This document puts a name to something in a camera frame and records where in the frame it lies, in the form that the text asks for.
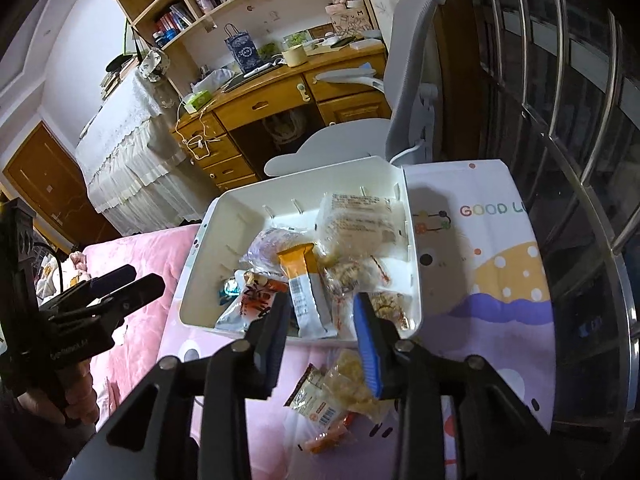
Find basket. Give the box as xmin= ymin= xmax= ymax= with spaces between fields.
xmin=265 ymin=112 xmax=306 ymax=142

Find small orange snack packet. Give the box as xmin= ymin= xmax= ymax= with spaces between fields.
xmin=302 ymin=412 xmax=361 ymax=456

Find stack of books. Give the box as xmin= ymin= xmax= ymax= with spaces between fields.
xmin=102 ymin=52 xmax=138 ymax=98

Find white plastic storage box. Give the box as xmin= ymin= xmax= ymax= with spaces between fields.
xmin=178 ymin=156 xmax=425 ymax=348

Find wooden door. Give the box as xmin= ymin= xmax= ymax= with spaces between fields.
xmin=2 ymin=121 xmax=121 ymax=256

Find white cable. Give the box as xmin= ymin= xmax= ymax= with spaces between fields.
xmin=174 ymin=105 xmax=223 ymax=161

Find wooden desk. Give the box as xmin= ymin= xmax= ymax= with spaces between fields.
xmin=172 ymin=40 xmax=393 ymax=193

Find person's left hand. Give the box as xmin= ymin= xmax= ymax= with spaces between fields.
xmin=20 ymin=360 xmax=99 ymax=426

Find large clear cracker packet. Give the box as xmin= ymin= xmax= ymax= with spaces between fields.
xmin=315 ymin=191 xmax=408 ymax=261

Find clear nut snack packet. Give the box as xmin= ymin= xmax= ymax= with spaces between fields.
xmin=320 ymin=255 xmax=386 ymax=301
xmin=367 ymin=290 xmax=413 ymax=331

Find cartoon print table cover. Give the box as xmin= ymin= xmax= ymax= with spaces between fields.
xmin=107 ymin=159 xmax=557 ymax=480

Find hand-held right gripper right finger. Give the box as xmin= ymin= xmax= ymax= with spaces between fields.
xmin=352 ymin=292 xmax=557 ymax=480

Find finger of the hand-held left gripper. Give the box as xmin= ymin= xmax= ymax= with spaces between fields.
xmin=40 ymin=265 xmax=137 ymax=307
xmin=45 ymin=274 xmax=166 ymax=322

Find pink blanket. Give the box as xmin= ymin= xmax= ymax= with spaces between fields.
xmin=80 ymin=222 xmax=206 ymax=421

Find clear yellow snack packet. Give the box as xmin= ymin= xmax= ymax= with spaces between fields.
xmin=322 ymin=350 xmax=396 ymax=418

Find white lace cloth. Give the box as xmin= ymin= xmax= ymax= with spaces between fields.
xmin=75 ymin=67 xmax=193 ymax=233

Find floral quilt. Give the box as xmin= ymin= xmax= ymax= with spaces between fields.
xmin=35 ymin=247 xmax=93 ymax=306

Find wooden bookshelf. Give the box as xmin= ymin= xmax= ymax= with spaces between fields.
xmin=112 ymin=0 xmax=381 ymax=96

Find clear purple snack packet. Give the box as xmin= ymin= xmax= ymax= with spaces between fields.
xmin=240 ymin=227 xmax=321 ymax=273

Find printed canvas tote bag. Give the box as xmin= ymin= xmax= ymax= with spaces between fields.
xmin=325 ymin=0 xmax=378 ymax=36

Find patterned cloth bag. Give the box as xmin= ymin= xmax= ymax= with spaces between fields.
xmin=137 ymin=47 xmax=171 ymax=81

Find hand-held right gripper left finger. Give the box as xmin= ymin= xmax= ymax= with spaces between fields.
xmin=62 ymin=290 xmax=293 ymax=480

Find red white silver packet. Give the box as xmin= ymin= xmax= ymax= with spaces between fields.
xmin=215 ymin=270 xmax=291 ymax=333

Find green tissue box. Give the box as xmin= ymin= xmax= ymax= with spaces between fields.
xmin=182 ymin=90 xmax=213 ymax=113

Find metal window guard rail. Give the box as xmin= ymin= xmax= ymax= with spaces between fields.
xmin=460 ymin=0 xmax=640 ymax=441

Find beige snack packet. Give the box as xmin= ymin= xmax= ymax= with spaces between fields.
xmin=284 ymin=364 xmax=351 ymax=423

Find clear plastic bag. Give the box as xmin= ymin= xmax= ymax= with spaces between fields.
xmin=282 ymin=395 xmax=396 ymax=461

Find grey office chair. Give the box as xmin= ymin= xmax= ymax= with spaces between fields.
xmin=264 ymin=0 xmax=453 ymax=178

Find blue gift bag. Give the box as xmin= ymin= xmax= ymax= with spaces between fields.
xmin=223 ymin=23 xmax=261 ymax=73

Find white plastic bag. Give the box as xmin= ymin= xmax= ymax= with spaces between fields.
xmin=192 ymin=69 xmax=236 ymax=93

